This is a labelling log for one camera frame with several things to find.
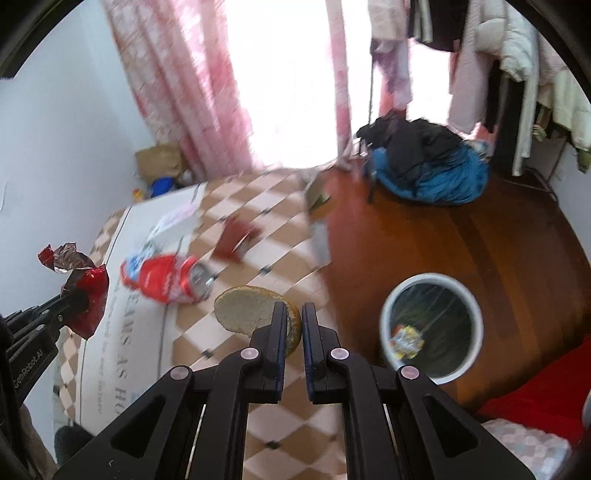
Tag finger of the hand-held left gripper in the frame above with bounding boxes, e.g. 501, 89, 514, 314
28, 310, 89, 340
25, 292, 90, 320

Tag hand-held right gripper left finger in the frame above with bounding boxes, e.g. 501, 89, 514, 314
53, 302, 289, 480

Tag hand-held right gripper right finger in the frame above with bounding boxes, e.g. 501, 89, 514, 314
301, 302, 539, 480

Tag red foil wrapper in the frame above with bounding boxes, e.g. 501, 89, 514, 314
38, 242, 110, 341

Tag white round waste bin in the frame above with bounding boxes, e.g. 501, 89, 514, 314
379, 273, 484, 387

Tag red drink can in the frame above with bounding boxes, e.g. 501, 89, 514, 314
120, 253, 216, 306

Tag dark red packet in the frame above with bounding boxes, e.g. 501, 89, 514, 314
212, 217, 262, 265

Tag brown white checkered tablecloth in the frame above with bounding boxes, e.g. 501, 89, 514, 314
51, 167, 352, 480

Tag colourful snack wrapper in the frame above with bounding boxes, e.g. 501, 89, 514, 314
390, 324, 426, 359

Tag translucent plastic jug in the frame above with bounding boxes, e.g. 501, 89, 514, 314
311, 218, 333, 267

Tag white paper sheets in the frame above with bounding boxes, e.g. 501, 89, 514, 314
145, 184, 209, 243

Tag blue white bottle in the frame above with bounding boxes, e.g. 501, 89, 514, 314
150, 176, 179, 198

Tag greenish cardboard piece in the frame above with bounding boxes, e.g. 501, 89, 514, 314
304, 176, 331, 214

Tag brown paper bag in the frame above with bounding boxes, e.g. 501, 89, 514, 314
135, 143, 188, 184

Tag blue and black clothes pile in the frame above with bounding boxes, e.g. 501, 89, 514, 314
369, 141, 491, 207

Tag red blanket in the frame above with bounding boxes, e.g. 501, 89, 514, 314
475, 367, 591, 446

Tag pale checkered bed sheet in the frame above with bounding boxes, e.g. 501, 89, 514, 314
479, 418, 572, 480

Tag pile of black clothes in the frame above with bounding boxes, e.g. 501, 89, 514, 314
355, 110, 467, 178

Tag pink floral curtain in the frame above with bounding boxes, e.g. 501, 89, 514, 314
323, 0, 366, 164
100, 0, 260, 185

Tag black metal clothes rack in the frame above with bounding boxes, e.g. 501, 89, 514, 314
353, 39, 560, 205

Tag purple patterned garment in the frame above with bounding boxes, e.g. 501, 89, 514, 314
370, 38, 413, 110

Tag pink fleece garment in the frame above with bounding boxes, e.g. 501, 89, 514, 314
447, 0, 505, 136

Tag black hanging garment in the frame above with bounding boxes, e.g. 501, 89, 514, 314
407, 0, 468, 52

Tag white puffer jacket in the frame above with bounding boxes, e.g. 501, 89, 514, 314
500, 0, 540, 83

